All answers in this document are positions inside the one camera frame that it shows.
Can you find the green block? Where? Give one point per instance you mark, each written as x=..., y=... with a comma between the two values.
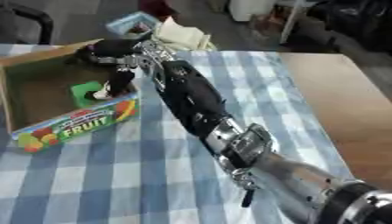
x=82, y=92

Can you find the light blue box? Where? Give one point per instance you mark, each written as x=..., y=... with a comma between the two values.
x=131, y=24

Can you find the cream cloth bag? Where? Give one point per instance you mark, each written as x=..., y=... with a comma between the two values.
x=179, y=35

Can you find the black chair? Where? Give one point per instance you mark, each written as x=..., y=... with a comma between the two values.
x=31, y=20

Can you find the white container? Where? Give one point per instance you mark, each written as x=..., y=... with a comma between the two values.
x=251, y=9

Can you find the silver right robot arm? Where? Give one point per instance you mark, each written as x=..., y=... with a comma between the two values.
x=204, y=105

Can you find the tan cardboard box green inside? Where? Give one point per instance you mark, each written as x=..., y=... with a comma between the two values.
x=41, y=96

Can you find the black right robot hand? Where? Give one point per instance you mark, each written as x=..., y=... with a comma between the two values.
x=116, y=49

